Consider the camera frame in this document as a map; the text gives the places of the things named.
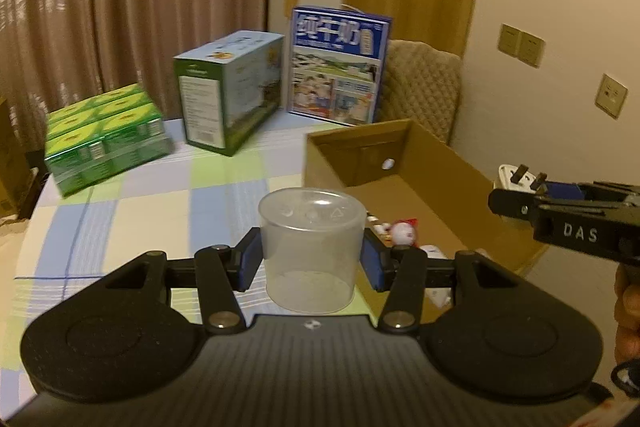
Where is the white power adapter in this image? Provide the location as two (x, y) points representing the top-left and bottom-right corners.
(494, 164), (548, 193)

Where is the white remote control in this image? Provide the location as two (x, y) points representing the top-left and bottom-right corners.
(418, 244), (497, 308)

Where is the red pig figurine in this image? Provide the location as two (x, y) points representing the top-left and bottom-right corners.
(367, 213), (418, 247)

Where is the translucent plastic cup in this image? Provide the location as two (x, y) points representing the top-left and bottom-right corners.
(258, 187), (367, 314)

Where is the person's right hand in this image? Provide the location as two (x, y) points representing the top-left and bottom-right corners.
(614, 265), (640, 364)

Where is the open brown cardboard box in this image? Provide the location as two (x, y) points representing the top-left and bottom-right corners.
(302, 118), (549, 327)

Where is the checkered tablecloth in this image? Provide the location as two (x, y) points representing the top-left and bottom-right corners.
(0, 108), (381, 408)

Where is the quilted beige chair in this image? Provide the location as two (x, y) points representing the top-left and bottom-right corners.
(374, 40), (462, 144)

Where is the green drink carton pack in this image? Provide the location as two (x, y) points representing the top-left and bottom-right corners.
(44, 83), (174, 197)

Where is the green white milk carton box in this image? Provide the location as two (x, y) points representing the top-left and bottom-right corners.
(174, 29), (283, 156)

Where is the blue milk carton box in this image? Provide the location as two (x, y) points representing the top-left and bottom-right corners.
(288, 5), (392, 126)

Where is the beige single wall socket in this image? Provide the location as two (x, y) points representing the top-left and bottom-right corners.
(594, 74), (628, 119)

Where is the beige double wall socket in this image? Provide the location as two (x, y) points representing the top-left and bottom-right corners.
(498, 24), (546, 68)

